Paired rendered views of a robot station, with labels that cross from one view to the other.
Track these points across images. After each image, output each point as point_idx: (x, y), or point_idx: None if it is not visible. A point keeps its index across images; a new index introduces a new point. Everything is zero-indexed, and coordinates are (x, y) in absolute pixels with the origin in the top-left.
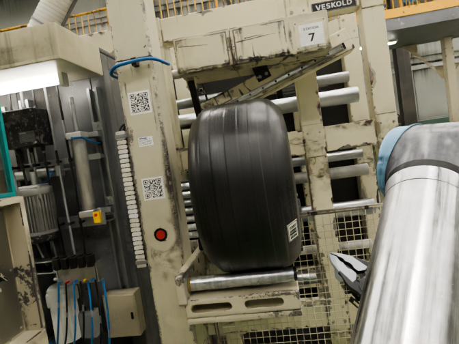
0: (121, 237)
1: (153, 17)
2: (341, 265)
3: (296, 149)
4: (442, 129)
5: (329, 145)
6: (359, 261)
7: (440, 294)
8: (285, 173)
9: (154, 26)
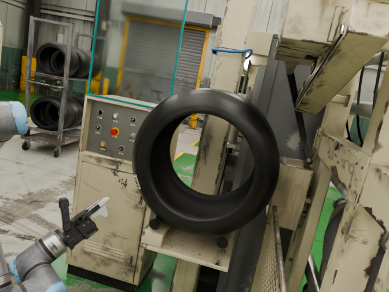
0: (237, 170)
1: (244, 14)
2: (96, 201)
3: (348, 179)
4: None
5: (362, 194)
6: (93, 207)
7: None
8: (137, 140)
9: (240, 22)
